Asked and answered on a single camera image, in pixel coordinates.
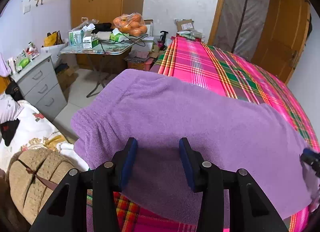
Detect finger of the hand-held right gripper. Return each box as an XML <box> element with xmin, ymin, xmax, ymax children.
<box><xmin>300</xmin><ymin>149</ymin><xmax>320</xmax><ymax>172</ymax></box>

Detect folding table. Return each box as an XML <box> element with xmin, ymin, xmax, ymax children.
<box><xmin>60</xmin><ymin>35</ymin><xmax>148</xmax><ymax>98</ymax></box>

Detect small black garment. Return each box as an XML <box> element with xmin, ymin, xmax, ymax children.
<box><xmin>0</xmin><ymin>119</ymin><xmax>20</xmax><ymax>147</ymax></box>

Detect green tissue box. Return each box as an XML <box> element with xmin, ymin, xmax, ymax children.
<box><xmin>110</xmin><ymin>28</ymin><xmax>130</xmax><ymax>42</ymax></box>

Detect pink storage box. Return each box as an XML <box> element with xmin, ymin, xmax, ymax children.
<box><xmin>126</xmin><ymin>57</ymin><xmax>153</xmax><ymax>71</ymax></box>

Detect white green medicine box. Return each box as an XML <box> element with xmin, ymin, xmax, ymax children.
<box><xmin>82</xmin><ymin>35</ymin><xmax>99</xmax><ymax>48</ymax></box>

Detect grey drawer cabinet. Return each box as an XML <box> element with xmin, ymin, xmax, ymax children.
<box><xmin>10</xmin><ymin>54</ymin><xmax>67</xmax><ymax>122</ymax></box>

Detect beige knit hat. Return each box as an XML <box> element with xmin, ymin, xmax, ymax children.
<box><xmin>9</xmin><ymin>149</ymin><xmax>84</xmax><ymax>225</ymax></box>

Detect white carton box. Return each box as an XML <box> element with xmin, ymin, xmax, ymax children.
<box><xmin>144</xmin><ymin>19</ymin><xmax>154</xmax><ymax>37</ymax></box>

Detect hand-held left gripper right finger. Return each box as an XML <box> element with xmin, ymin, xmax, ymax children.
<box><xmin>179</xmin><ymin>137</ymin><xmax>289</xmax><ymax>232</ymax></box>

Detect clear plastic door curtain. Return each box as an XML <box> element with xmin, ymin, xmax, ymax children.
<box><xmin>215</xmin><ymin>0</ymin><xmax>272</xmax><ymax>60</ymax></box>

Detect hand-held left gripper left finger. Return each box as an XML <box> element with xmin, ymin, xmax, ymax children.
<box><xmin>29</xmin><ymin>137</ymin><xmax>138</xmax><ymax>232</ymax></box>

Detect white bag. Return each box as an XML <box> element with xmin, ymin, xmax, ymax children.
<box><xmin>40</xmin><ymin>44</ymin><xmax>67</xmax><ymax>68</ymax></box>

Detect wooden door frame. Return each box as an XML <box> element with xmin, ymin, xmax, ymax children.
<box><xmin>207</xmin><ymin>0</ymin><xmax>295</xmax><ymax>54</ymax></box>

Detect wooden door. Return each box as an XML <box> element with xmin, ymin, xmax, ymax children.
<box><xmin>251</xmin><ymin>0</ymin><xmax>312</xmax><ymax>85</ymax></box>

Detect black cloth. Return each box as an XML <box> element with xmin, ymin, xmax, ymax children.
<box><xmin>90</xmin><ymin>23</ymin><xmax>113</xmax><ymax>34</ymax></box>

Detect yellow bag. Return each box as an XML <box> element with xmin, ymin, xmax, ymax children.
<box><xmin>44</xmin><ymin>31</ymin><xmax>65</xmax><ymax>47</ymax></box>

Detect brass door handle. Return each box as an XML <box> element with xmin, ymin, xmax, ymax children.
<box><xmin>289</xmin><ymin>50</ymin><xmax>299</xmax><ymax>67</ymax></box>

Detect pink plaid bed sheet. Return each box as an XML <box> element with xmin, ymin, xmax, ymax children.
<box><xmin>86</xmin><ymin>35</ymin><xmax>320</xmax><ymax>232</ymax></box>

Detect black cable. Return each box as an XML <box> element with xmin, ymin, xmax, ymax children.
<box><xmin>100</xmin><ymin>33</ymin><xmax>148</xmax><ymax>53</ymax></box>

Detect white floral quilt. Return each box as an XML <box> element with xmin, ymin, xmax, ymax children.
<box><xmin>0</xmin><ymin>93</ymin><xmax>88</xmax><ymax>170</ymax></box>

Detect grey parcel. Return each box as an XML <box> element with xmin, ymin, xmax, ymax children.
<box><xmin>177</xmin><ymin>30</ymin><xmax>202</xmax><ymax>39</ymax></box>

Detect black hanging clothing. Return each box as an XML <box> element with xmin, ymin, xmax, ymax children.
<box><xmin>306</xmin><ymin>13</ymin><xmax>313</xmax><ymax>44</ymax></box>

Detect bag of oranges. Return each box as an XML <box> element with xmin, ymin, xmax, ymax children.
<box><xmin>113</xmin><ymin>13</ymin><xmax>148</xmax><ymax>36</ymax></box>

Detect purple fleece pants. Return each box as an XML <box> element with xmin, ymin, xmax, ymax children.
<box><xmin>70</xmin><ymin>69</ymin><xmax>320</xmax><ymax>222</ymax></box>

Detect cardboard box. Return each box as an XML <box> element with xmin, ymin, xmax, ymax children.
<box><xmin>175</xmin><ymin>19</ymin><xmax>194</xmax><ymax>32</ymax></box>

